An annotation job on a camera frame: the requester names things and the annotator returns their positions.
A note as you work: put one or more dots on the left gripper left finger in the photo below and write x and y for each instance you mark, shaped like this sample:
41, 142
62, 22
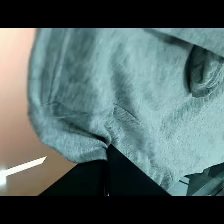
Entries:
83, 180

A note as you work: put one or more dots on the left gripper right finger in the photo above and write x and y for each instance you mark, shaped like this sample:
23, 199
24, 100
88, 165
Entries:
133, 180

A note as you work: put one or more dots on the grey T-shirt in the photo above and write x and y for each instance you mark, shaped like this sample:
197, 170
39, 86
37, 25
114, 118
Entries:
126, 93

